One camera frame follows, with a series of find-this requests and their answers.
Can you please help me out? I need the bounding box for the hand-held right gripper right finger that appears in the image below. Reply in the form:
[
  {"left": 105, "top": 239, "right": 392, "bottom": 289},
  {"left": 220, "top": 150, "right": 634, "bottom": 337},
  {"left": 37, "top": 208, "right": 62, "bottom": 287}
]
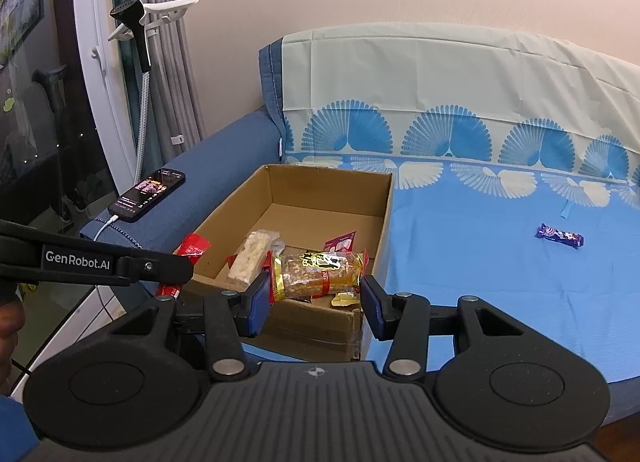
[{"left": 360, "top": 275, "right": 531, "bottom": 378}]

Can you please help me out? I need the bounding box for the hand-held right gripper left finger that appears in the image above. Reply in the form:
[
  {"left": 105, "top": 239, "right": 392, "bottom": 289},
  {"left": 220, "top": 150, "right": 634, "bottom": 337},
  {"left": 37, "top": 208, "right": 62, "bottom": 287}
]
[{"left": 112, "top": 271, "right": 273, "bottom": 380}]

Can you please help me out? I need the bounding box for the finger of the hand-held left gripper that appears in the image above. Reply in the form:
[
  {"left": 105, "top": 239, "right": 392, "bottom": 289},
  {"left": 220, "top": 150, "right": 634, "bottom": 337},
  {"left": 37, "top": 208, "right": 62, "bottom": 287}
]
[{"left": 120, "top": 251, "right": 195, "bottom": 288}]

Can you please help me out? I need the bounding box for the long red snack packet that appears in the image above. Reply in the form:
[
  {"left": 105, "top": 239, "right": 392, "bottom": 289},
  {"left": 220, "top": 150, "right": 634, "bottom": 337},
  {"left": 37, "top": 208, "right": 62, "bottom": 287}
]
[{"left": 154, "top": 233, "right": 211, "bottom": 299}]

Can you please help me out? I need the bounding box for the clear white rice cracker packet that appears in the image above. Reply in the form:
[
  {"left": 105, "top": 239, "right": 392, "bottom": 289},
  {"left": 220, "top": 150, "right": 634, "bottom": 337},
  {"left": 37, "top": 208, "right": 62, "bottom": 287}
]
[{"left": 223, "top": 229, "right": 280, "bottom": 293}]

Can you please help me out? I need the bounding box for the red and golden snack packet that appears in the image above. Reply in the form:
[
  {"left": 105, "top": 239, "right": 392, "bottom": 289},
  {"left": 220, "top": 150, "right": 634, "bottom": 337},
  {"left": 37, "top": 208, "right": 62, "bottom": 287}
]
[{"left": 268, "top": 249, "right": 369, "bottom": 304}]

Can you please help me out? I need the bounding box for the cardboard box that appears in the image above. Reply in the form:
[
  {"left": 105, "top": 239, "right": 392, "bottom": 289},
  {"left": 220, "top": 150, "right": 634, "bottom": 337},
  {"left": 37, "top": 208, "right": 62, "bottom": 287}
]
[{"left": 172, "top": 163, "right": 396, "bottom": 363}]

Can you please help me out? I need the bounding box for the person's left forearm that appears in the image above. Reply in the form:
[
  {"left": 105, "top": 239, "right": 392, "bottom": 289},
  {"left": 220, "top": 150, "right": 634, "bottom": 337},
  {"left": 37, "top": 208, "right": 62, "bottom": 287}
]
[{"left": 0, "top": 299, "right": 41, "bottom": 448}]

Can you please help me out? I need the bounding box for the black smartphone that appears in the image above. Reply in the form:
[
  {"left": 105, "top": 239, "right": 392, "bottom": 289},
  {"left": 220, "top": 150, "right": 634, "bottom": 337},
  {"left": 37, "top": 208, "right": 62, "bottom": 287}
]
[{"left": 108, "top": 168, "right": 187, "bottom": 223}]

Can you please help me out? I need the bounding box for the dark glass door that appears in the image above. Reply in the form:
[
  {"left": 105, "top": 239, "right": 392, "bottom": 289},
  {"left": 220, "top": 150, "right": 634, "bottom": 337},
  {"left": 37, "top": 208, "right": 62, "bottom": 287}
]
[{"left": 0, "top": 0, "right": 108, "bottom": 228}]

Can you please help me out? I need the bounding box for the green curtain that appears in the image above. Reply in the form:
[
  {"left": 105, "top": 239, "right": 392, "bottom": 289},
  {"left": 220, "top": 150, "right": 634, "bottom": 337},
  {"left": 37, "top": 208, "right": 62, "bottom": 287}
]
[{"left": 107, "top": 0, "right": 146, "bottom": 163}]

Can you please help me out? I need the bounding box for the grey curtain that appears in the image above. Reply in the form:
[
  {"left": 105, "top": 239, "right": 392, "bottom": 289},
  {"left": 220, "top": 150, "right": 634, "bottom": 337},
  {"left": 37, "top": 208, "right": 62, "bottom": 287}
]
[{"left": 135, "top": 0, "right": 208, "bottom": 173}]

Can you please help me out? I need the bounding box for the purple snack bar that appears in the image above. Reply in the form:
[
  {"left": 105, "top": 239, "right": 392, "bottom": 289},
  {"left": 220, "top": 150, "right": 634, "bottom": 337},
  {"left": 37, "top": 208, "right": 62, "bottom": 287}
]
[{"left": 535, "top": 223, "right": 585, "bottom": 249}]

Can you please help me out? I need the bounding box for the white hanger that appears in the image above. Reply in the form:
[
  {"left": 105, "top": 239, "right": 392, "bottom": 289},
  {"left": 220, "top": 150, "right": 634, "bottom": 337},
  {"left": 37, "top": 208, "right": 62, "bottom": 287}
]
[{"left": 107, "top": 0, "right": 201, "bottom": 43}]

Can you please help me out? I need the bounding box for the white charging cable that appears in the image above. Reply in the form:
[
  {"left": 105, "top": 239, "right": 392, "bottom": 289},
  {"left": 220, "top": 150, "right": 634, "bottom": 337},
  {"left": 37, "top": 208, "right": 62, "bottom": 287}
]
[{"left": 91, "top": 213, "right": 122, "bottom": 243}]

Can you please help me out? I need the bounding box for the black garment steamer with hose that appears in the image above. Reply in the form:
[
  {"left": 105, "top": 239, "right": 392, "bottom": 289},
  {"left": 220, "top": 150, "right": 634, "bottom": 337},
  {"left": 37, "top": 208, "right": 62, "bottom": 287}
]
[{"left": 109, "top": 0, "right": 153, "bottom": 188}]

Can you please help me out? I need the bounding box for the white door frame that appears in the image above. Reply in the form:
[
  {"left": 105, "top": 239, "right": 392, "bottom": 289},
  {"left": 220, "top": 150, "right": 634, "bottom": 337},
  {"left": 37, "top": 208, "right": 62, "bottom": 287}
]
[{"left": 70, "top": 0, "right": 138, "bottom": 203}]

